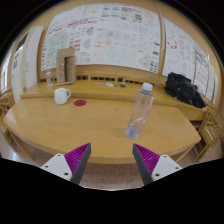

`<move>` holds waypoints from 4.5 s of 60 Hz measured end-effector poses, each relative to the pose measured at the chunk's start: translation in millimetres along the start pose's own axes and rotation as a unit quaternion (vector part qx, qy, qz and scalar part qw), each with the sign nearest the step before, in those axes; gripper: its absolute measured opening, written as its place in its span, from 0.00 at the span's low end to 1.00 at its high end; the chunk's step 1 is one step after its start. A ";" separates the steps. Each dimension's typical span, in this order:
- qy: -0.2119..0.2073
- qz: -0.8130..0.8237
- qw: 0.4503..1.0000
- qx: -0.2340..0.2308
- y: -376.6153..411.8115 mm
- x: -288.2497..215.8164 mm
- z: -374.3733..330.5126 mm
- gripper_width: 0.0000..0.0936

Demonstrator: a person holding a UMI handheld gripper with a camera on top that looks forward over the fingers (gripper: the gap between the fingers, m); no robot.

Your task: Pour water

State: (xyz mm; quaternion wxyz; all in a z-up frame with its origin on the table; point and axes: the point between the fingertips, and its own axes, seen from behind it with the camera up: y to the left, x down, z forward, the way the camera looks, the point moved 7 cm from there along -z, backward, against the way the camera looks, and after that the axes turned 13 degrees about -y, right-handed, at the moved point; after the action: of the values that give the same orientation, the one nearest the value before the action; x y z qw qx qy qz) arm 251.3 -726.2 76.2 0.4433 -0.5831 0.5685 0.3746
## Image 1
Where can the large wall poster sheet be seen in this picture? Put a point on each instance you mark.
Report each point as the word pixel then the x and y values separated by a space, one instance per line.
pixel 106 36

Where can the white standing air conditioner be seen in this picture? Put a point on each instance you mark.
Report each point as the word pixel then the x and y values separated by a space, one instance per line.
pixel 28 63

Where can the clear plastic water bottle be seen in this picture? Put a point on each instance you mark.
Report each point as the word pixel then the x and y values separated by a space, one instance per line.
pixel 140 110

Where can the brown cardboard box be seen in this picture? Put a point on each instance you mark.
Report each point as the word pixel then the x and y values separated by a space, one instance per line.
pixel 65 66

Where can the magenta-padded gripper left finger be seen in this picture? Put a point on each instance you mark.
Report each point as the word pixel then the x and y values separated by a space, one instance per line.
pixel 76 160

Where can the white remote control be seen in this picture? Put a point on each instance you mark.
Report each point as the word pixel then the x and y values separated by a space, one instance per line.
pixel 109 84

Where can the black bag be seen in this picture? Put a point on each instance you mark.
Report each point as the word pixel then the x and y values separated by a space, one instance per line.
pixel 182 89

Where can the flat round red coaster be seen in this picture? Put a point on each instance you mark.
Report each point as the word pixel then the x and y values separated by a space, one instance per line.
pixel 80 103

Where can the wooden chair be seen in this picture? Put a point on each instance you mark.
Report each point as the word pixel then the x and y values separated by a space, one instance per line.
pixel 208 130
pixel 6 105

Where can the small dark device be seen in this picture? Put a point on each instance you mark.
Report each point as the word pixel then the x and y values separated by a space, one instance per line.
pixel 122 85

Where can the white ceramic mug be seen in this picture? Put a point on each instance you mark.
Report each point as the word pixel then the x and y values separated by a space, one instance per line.
pixel 61 96

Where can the narrow wall poster sheet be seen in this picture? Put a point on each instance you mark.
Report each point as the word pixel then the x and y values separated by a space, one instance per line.
pixel 186 56

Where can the small red-labelled clear bottle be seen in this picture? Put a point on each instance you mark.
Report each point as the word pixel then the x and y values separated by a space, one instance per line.
pixel 49 80

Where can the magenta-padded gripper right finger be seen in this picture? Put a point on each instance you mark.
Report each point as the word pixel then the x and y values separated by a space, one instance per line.
pixel 148 160

